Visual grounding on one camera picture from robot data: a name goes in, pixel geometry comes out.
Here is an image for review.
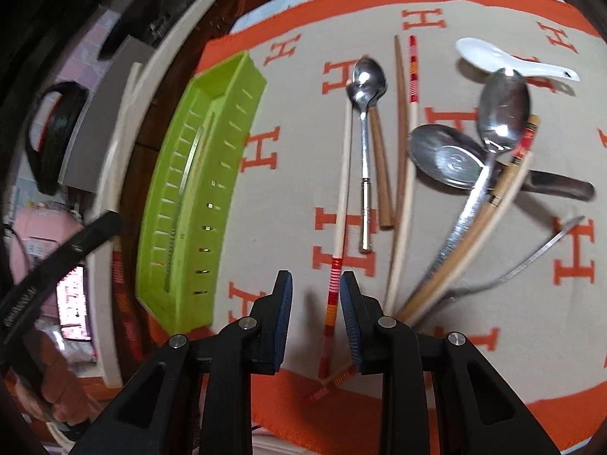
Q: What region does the red-striped cream chopstick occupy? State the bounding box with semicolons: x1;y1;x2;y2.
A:
317;102;355;380
383;35;422;316

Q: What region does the metal chopstick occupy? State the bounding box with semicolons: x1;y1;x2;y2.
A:
164;123;206;293

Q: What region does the metal soup spoon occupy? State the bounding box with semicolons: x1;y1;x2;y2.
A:
407;124;596;202

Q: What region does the large metal spoon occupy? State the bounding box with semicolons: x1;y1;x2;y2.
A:
401;69;532;318

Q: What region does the bamboo chopstick with red label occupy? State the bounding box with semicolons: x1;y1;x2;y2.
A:
403;152;536;328

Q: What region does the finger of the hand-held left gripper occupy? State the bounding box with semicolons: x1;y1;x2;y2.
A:
40;212;122;285

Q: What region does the small metal spoon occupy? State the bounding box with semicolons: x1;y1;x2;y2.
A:
346;57;387;253

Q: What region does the white ceramic spoon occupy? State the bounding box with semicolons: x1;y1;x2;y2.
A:
455;37;580;83

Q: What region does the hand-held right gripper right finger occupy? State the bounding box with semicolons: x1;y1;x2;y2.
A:
340;271;560;455

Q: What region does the orange patterned cloth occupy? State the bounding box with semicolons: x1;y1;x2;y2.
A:
192;0;607;455

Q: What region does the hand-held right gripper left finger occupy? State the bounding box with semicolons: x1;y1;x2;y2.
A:
69;271;294;455

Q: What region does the pile of chopsticks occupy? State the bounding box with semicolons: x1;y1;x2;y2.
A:
303;114;541;401

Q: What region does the metal fork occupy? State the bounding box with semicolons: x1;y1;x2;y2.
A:
427;215;587;309

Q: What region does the green plastic tray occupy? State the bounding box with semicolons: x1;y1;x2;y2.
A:
134;51;269;337

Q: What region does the black handled cooking appliance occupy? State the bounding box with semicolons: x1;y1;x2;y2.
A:
26;80;91;196

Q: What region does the brown wooden chopstick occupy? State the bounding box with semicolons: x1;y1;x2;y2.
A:
367;107;396;229
393;34;411;212

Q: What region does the person's left hand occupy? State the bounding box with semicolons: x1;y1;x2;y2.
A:
40;329;93;425

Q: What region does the pink appliance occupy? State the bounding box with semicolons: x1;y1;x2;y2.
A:
9;206;83;323

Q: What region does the smartphone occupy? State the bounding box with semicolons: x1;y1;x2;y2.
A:
56;265;94;342

